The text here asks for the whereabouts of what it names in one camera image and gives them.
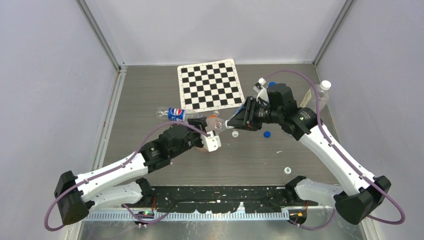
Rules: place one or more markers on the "crushed Pepsi bottle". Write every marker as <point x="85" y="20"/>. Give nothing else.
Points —
<point x="177" y="114"/>

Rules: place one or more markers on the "tall bottle white cap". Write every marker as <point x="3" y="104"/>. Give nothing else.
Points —
<point x="316" y="102"/>

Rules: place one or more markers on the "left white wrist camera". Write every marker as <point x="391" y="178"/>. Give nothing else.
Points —
<point x="211" y="142"/>

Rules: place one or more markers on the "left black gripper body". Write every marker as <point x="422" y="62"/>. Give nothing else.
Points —
<point x="201" y="125"/>

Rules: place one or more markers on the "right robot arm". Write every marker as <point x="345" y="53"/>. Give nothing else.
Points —
<point x="358" y="193"/>

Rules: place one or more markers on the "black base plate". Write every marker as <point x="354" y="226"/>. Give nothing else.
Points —
<point x="220" y="199"/>

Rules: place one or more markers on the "orange drink bottle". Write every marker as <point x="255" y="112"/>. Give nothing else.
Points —
<point x="215" y="114"/>

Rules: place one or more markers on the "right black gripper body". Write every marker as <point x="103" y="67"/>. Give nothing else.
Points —
<point x="258" y="114"/>

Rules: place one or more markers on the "checkerboard mat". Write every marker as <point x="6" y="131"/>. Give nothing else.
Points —
<point x="209" y="86"/>

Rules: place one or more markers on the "white cap near bottle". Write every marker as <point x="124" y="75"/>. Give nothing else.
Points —
<point x="235" y="134"/>

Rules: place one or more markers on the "white green bottle cap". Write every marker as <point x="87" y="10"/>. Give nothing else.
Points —
<point x="287" y="170"/>

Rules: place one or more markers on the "blue label Pepsi bottle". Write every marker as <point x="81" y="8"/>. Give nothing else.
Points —
<point x="240" y="109"/>

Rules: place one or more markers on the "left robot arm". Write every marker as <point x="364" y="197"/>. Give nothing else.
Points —
<point x="77" y="195"/>

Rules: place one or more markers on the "white blue bottle cap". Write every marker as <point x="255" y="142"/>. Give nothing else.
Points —
<point x="227" y="126"/>

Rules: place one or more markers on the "clear plastic bottle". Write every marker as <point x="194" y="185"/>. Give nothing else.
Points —
<point x="216" y="125"/>

